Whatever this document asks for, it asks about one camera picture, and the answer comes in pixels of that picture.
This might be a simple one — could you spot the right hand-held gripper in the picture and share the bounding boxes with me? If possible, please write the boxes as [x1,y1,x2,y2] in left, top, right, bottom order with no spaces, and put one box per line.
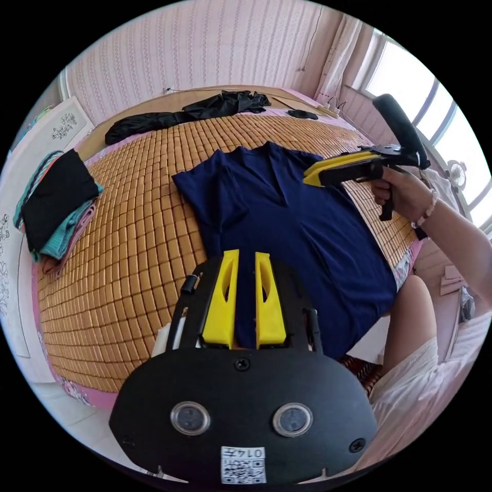
[303,144,420,222]

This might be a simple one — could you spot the window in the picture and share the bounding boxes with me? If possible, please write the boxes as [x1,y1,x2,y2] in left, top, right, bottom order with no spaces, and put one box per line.
[360,32,492,228]

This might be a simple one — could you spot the pile of folded clothes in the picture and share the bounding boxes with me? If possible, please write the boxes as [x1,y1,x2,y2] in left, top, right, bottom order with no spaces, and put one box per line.
[13,149,105,274]

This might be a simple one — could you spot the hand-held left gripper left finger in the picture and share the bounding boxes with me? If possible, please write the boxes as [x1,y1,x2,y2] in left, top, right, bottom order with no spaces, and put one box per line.
[202,249,239,349]

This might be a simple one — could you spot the pile of black clothes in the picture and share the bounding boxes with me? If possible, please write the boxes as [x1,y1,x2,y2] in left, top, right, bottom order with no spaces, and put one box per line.
[104,90,272,147]

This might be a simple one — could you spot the pale curtain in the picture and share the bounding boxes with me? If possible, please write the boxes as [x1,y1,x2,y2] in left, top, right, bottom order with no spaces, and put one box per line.
[317,16,374,101]

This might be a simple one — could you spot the person's right hand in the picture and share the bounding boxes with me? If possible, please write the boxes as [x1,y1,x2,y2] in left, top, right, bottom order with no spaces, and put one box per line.
[371,167,439,224]

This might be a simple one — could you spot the person's body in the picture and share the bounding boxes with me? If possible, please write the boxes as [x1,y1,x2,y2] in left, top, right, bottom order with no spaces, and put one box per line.
[352,274,492,472]

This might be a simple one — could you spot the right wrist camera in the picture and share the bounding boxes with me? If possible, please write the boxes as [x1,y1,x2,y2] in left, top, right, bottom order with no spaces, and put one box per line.
[372,93,432,170]

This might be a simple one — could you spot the dark blue short sleeve shirt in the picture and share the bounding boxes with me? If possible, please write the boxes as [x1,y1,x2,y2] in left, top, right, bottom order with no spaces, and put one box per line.
[171,141,398,361]

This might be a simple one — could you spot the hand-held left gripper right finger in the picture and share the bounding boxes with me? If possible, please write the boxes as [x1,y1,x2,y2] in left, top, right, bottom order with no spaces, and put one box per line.
[255,252,288,349]

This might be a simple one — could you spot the white power strip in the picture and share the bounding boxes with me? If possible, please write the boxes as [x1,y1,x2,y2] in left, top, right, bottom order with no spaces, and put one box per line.
[322,96,348,117]

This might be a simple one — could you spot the person's right forearm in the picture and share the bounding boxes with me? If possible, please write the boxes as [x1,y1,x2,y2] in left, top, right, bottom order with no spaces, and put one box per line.
[411,188,492,310]

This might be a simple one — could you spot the small fan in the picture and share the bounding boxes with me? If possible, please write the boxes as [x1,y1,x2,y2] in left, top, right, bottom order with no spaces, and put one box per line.
[445,159,468,192]

